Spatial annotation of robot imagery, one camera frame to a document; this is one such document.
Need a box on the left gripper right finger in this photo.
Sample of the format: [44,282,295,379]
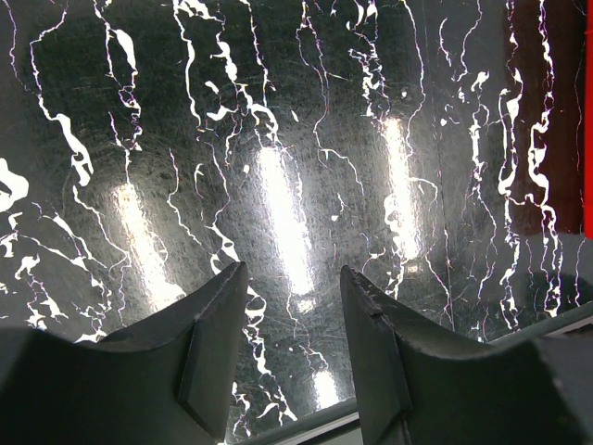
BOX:
[340,267,592,444]

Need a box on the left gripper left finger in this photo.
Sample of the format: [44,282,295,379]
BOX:
[1,262,248,444]

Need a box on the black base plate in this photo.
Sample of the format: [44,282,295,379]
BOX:
[241,301,592,444]

